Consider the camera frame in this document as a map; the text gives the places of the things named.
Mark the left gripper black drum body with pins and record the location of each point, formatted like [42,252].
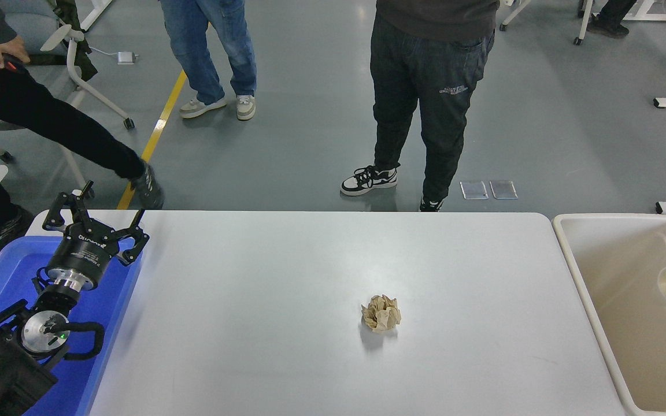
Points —
[84,251]

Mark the red and black handheld device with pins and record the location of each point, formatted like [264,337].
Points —
[15,64]

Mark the tan paper ball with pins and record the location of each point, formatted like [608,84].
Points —
[380,315]

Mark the person's hand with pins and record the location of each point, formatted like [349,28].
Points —
[10,47]

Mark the blue plastic tray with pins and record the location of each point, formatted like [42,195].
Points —
[9,271]

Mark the large pale plastic bin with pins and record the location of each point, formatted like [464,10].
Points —
[616,260]

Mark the yellow floor tape line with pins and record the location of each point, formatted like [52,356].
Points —
[159,121]

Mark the dark green jacket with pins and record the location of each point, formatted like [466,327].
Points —
[78,58]

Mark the white power adapter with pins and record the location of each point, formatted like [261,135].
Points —
[126,57]

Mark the silver floor plate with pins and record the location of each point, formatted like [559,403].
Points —
[474,190]
[503,189]

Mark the grey chair with white frame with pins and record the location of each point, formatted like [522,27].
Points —
[78,75]

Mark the white desk frame with casters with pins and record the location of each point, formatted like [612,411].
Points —
[657,16]

